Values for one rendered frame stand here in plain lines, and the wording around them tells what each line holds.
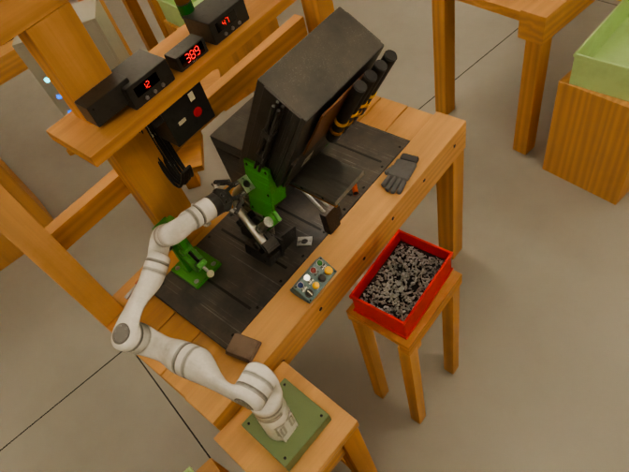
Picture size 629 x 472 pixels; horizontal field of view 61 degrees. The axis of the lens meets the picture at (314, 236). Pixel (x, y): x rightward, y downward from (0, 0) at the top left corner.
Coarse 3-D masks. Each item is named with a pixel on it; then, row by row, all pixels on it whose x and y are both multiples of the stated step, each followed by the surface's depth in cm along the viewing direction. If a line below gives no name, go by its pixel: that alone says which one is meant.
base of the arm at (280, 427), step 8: (288, 408) 150; (280, 416) 143; (288, 416) 148; (264, 424) 145; (272, 424) 144; (280, 424) 146; (288, 424) 150; (296, 424) 154; (272, 432) 148; (280, 432) 147; (288, 432) 152; (280, 440) 154
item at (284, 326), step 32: (448, 128) 215; (448, 160) 219; (384, 192) 202; (416, 192) 206; (352, 224) 196; (384, 224) 196; (320, 256) 190; (352, 256) 187; (288, 288) 184; (256, 320) 179; (288, 320) 177; (320, 320) 188; (288, 352) 180; (224, 416) 164
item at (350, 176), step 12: (324, 156) 187; (312, 168) 185; (324, 168) 184; (336, 168) 182; (348, 168) 181; (300, 180) 182; (312, 180) 181; (324, 180) 180; (336, 180) 179; (348, 180) 178; (312, 192) 179; (324, 192) 177; (336, 192) 176; (336, 204) 174
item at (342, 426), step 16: (288, 368) 172; (304, 384) 168; (320, 400) 163; (240, 416) 166; (336, 416) 159; (224, 432) 164; (240, 432) 163; (336, 432) 157; (352, 432) 158; (224, 448) 161; (240, 448) 160; (256, 448) 159; (320, 448) 155; (336, 448) 154; (240, 464) 157; (256, 464) 156; (272, 464) 155; (304, 464) 153; (320, 464) 152
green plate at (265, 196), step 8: (248, 160) 173; (248, 168) 175; (256, 168) 171; (264, 168) 169; (248, 176) 177; (256, 176) 174; (264, 176) 171; (256, 184) 177; (264, 184) 174; (272, 184) 175; (256, 192) 179; (264, 192) 176; (272, 192) 174; (280, 192) 180; (256, 200) 182; (264, 200) 179; (272, 200) 176; (280, 200) 182; (256, 208) 184; (264, 208) 181; (272, 208) 178
